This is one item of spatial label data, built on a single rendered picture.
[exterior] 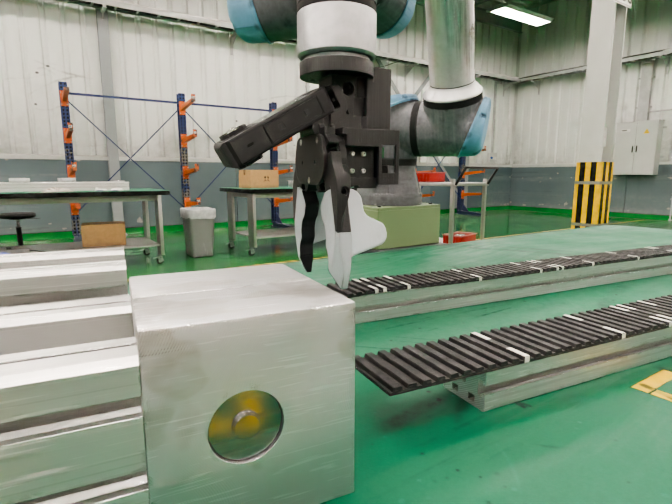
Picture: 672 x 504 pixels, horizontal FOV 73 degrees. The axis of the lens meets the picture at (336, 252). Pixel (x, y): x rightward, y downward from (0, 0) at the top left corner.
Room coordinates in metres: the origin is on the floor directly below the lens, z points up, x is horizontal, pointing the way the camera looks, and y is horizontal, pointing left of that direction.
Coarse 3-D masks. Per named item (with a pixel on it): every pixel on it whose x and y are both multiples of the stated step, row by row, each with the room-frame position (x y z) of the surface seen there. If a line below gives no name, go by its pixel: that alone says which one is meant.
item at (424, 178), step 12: (468, 168) 4.05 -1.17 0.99; (480, 168) 4.16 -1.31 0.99; (492, 168) 4.28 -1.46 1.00; (420, 180) 4.45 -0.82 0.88; (432, 180) 4.43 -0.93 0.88; (444, 180) 4.59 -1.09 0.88; (480, 228) 4.46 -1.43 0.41; (444, 240) 4.39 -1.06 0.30; (456, 240) 4.30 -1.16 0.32; (468, 240) 4.37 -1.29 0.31
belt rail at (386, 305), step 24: (624, 264) 0.63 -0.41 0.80; (648, 264) 0.66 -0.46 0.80; (432, 288) 0.49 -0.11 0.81; (456, 288) 0.50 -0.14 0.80; (480, 288) 0.52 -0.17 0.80; (504, 288) 0.54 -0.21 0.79; (528, 288) 0.55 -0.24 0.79; (552, 288) 0.57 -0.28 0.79; (576, 288) 0.59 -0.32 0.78; (360, 312) 0.45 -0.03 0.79; (384, 312) 0.46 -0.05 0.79; (408, 312) 0.47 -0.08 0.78
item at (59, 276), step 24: (0, 264) 0.35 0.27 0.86; (24, 264) 0.36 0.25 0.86; (48, 264) 0.37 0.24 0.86; (72, 264) 0.33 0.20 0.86; (96, 264) 0.33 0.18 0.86; (120, 264) 0.33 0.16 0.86; (0, 288) 0.29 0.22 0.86; (24, 288) 0.30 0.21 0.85; (48, 288) 0.31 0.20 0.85; (72, 288) 0.31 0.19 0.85; (96, 288) 0.33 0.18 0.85; (120, 288) 0.33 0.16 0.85
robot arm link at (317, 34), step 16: (304, 16) 0.43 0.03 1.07; (320, 16) 0.42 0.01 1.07; (336, 16) 0.42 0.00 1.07; (352, 16) 0.42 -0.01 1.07; (368, 16) 0.43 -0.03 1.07; (304, 32) 0.43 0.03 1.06; (320, 32) 0.42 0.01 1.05; (336, 32) 0.42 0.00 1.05; (352, 32) 0.42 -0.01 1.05; (368, 32) 0.43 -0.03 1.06; (304, 48) 0.43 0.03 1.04; (320, 48) 0.42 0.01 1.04; (336, 48) 0.42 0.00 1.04; (352, 48) 0.42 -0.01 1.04; (368, 48) 0.43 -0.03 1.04
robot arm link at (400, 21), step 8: (384, 0) 0.50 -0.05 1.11; (392, 0) 0.51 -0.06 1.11; (400, 0) 0.53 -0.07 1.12; (408, 0) 0.54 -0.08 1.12; (376, 8) 0.50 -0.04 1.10; (384, 8) 0.51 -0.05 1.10; (392, 8) 0.52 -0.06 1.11; (400, 8) 0.54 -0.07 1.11; (408, 8) 0.55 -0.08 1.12; (384, 16) 0.53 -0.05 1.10; (392, 16) 0.54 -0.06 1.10; (400, 16) 0.55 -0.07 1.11; (408, 16) 0.57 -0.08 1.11; (384, 24) 0.54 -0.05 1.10; (392, 24) 0.55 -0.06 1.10; (400, 24) 0.56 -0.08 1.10; (376, 32) 0.56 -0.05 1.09; (384, 32) 0.56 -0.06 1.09; (392, 32) 0.57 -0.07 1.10
